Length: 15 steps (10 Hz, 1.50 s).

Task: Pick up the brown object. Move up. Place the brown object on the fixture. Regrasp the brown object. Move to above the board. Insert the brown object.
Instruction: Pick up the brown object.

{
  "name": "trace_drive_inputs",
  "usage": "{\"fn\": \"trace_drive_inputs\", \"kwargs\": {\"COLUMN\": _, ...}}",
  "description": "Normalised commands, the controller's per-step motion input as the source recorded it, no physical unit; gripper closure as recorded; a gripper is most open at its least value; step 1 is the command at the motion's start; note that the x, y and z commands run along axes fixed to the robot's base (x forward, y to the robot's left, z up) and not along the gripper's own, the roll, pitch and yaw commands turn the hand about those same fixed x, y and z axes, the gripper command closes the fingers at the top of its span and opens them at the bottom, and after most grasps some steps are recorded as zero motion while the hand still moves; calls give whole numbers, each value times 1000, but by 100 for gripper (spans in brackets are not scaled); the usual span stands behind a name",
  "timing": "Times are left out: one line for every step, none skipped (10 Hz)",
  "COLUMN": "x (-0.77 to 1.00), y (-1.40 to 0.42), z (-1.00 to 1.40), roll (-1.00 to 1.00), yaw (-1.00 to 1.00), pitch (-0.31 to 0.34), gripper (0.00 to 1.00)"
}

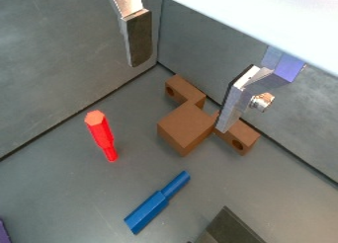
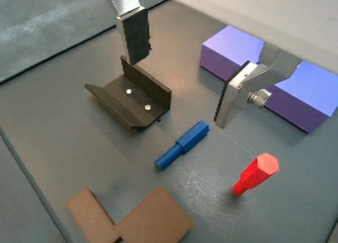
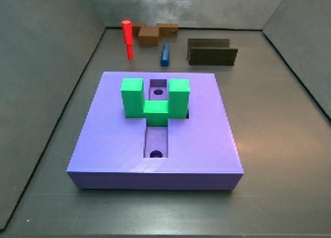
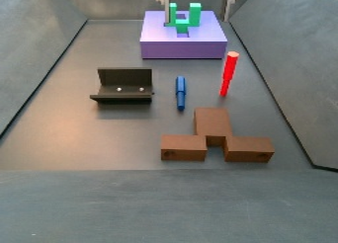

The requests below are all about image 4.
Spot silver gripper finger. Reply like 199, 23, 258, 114
157, 0, 170, 23
223, 0, 238, 21

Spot brown T-shaped block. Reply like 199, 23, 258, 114
162, 108, 275, 163

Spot green U-shaped block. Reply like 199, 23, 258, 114
166, 3, 202, 34

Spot purple base block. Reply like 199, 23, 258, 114
141, 11, 227, 59

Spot red peg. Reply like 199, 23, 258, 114
219, 51, 239, 97

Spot blue peg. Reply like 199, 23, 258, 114
175, 76, 186, 111

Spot black angle bracket fixture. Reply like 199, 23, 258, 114
90, 67, 154, 104

